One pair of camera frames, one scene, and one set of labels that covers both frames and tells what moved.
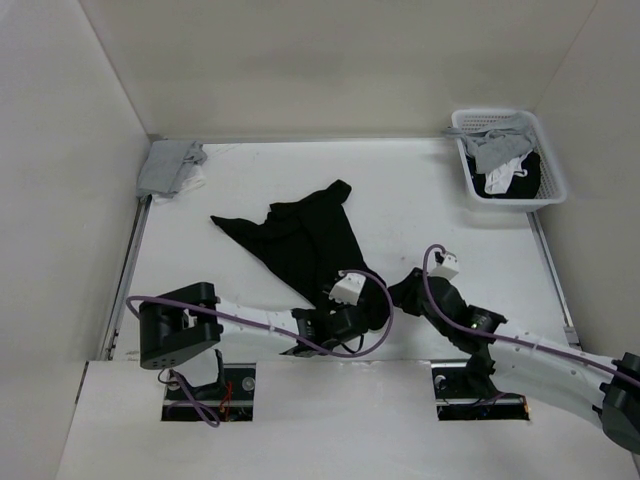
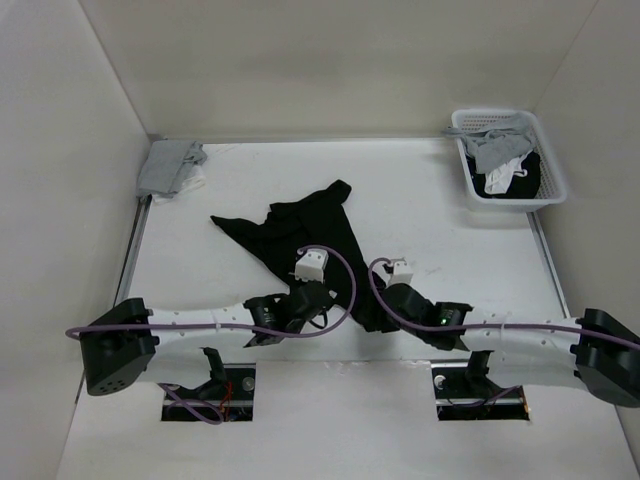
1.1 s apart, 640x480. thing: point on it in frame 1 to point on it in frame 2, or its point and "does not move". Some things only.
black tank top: (309, 243) does not move
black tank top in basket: (521, 187) does not move
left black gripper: (338, 304) to (291, 287)
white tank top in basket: (499, 179) does not move
